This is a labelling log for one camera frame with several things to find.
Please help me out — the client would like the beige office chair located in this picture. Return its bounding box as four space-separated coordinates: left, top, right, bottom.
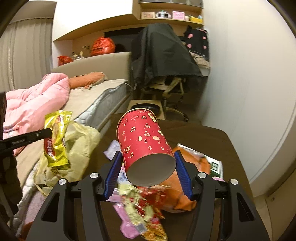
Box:
140 76 189 122

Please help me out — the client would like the large orange plastic bag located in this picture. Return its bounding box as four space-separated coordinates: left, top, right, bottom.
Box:
90 37 115 56

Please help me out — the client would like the yellow snack wrapper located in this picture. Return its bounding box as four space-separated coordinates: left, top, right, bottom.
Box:
44 110 72 167

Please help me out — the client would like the white curtain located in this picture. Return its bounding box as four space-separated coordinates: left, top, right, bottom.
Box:
1 18 53 92

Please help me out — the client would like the pink box on shelf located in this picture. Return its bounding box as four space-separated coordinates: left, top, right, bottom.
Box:
172 11 185 21

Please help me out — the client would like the orange snack bag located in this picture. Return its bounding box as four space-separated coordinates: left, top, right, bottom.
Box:
159 145 212 213

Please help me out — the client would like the orange pillow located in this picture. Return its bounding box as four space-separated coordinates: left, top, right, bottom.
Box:
69 72 108 89

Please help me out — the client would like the grey quilted mattress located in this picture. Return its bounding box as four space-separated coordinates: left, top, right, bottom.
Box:
63 79 132 130

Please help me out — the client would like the beige bed headboard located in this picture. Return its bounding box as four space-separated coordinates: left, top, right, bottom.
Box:
52 52 130 80

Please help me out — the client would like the pink quilted blanket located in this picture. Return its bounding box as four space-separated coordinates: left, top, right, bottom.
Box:
1 73 70 156

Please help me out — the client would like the red gold wrapper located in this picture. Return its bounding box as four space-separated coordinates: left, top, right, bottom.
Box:
118 184 168 240

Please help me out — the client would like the black cloth over chair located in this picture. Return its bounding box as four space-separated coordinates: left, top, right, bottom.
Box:
131 23 202 87

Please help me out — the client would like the wooden wall shelf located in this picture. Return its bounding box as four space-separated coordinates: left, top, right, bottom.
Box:
133 1 204 28

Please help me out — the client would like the pink small wrapper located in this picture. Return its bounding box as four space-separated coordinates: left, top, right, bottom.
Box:
113 203 147 239

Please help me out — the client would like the black pink dotted garment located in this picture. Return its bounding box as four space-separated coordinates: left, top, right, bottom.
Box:
183 26 209 61

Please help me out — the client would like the black round bin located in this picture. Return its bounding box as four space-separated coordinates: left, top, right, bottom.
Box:
131 103 161 117

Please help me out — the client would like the small red plastic bag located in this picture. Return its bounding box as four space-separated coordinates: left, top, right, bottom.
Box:
57 55 73 66

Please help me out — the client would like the red cardboard tube can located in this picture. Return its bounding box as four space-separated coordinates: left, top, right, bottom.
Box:
116 108 176 187

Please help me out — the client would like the yellow item on shelf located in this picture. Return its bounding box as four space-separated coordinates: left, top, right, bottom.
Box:
189 15 203 24

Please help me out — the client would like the green white paper package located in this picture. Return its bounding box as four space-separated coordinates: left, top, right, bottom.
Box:
174 143 224 181

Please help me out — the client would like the beige plastic trash bag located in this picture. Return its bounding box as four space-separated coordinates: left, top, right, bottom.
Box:
34 121 101 196

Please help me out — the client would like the brown table cloth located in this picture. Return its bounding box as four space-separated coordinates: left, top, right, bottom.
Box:
76 112 254 241

